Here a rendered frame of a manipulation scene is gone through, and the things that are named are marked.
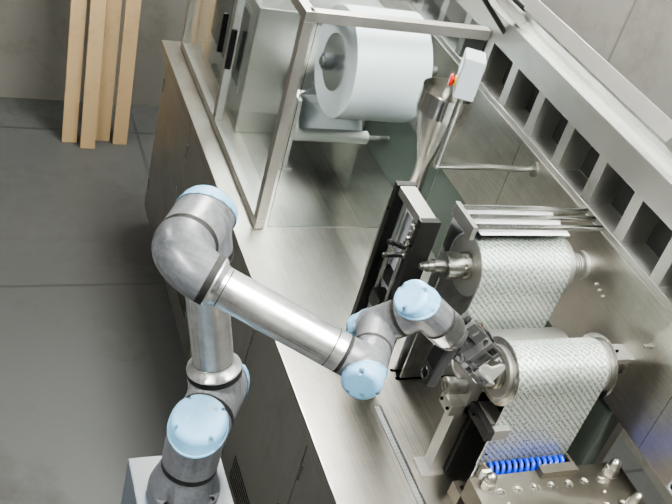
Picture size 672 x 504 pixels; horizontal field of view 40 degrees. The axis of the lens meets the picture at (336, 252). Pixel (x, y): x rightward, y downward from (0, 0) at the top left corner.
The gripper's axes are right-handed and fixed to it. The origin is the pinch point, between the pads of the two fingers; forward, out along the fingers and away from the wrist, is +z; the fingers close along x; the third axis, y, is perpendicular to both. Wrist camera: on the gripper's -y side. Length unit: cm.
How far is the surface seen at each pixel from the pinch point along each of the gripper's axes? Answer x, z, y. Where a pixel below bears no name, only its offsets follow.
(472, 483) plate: -9.6, 14.2, -16.5
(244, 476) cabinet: 51, 41, -84
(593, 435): -1.2, 41.4, 8.1
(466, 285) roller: 24.1, 0.2, 7.2
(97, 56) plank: 290, 21, -84
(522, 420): -4.3, 13.8, 0.0
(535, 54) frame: 76, 3, 54
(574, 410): -4.3, 22.4, 9.6
